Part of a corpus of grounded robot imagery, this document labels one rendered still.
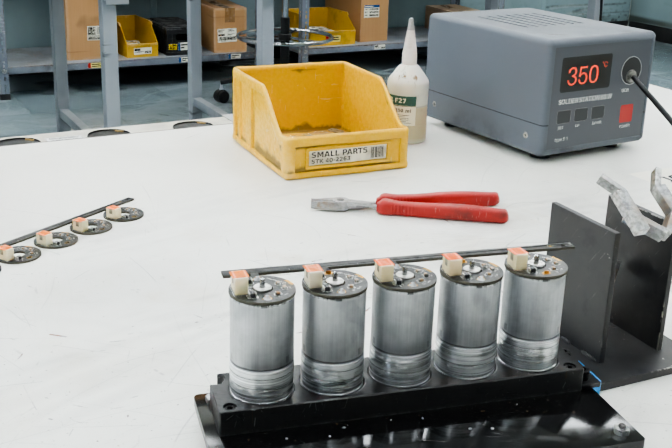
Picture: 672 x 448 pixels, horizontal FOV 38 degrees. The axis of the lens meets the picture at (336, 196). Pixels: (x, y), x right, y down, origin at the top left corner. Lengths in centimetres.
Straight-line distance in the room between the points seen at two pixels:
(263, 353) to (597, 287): 16
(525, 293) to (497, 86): 41
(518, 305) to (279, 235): 23
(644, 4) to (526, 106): 584
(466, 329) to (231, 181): 34
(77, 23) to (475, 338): 412
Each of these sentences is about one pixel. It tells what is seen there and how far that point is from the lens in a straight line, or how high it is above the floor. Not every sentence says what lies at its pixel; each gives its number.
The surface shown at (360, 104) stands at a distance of 80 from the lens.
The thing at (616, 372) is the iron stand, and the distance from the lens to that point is 46.
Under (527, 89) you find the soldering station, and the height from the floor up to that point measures 81.
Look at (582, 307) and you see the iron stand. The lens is 46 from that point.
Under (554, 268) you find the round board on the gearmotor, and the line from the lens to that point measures 40.
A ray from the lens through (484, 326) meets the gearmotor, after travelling 39.
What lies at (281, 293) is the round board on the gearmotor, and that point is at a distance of 36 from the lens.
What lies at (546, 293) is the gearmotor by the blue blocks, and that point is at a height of 80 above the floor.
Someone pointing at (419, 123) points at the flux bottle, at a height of 77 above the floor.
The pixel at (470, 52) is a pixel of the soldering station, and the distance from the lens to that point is 82.
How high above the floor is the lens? 96
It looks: 18 degrees down
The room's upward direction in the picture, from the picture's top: 2 degrees clockwise
